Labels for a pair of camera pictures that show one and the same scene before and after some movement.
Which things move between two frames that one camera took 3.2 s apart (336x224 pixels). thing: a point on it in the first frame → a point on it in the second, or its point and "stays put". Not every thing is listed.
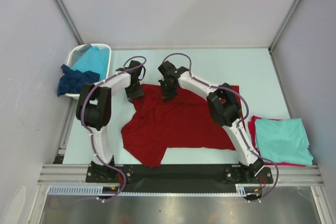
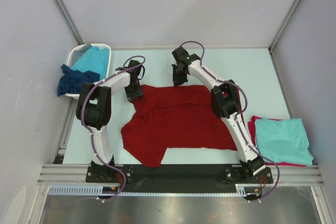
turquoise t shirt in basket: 95,59 stays put
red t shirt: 154,125 stays put
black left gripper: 138,94 stays put
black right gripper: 165,95 → 177,80
